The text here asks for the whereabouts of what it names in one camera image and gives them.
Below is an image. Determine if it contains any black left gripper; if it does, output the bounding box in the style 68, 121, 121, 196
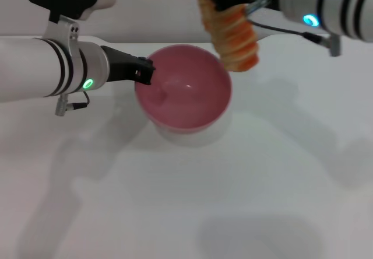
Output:
100, 45, 157, 86

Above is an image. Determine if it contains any orange ridged bread loaf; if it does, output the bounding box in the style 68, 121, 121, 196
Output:
197, 0, 260, 73

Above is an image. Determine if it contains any pink plastic bowl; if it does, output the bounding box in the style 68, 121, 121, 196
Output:
134, 44, 233, 133

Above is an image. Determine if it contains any left arm wrist cable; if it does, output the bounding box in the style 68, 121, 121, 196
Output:
55, 91, 90, 117

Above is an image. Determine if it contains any arm wrist cable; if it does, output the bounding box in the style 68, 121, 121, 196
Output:
246, 0, 342, 57
55, 91, 90, 117

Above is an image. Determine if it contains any right arm wrist cable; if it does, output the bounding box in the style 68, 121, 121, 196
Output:
246, 0, 342, 57

